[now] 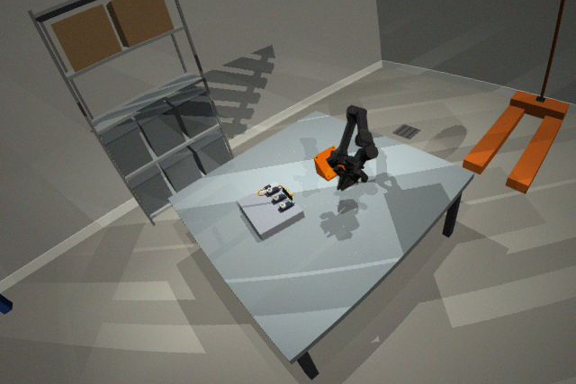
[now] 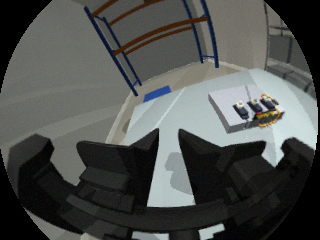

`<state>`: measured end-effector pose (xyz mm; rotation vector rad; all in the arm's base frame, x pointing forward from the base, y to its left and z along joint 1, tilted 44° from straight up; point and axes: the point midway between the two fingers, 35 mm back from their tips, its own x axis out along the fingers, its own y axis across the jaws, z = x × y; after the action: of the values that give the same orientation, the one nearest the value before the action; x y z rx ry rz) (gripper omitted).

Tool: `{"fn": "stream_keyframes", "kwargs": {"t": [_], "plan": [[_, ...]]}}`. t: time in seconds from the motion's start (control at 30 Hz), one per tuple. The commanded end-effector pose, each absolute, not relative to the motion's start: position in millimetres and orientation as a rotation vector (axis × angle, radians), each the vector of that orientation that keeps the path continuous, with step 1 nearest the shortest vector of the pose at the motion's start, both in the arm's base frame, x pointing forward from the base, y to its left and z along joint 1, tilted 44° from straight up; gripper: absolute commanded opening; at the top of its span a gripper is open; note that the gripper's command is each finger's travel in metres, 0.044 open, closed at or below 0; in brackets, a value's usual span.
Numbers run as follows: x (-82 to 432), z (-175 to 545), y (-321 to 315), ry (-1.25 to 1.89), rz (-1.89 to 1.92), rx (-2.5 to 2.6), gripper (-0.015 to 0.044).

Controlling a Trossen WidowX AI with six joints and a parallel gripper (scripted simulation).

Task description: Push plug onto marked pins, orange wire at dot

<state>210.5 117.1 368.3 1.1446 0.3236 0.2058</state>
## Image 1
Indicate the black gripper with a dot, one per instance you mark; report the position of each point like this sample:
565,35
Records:
350,176

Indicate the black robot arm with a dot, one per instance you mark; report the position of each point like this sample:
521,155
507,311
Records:
367,151

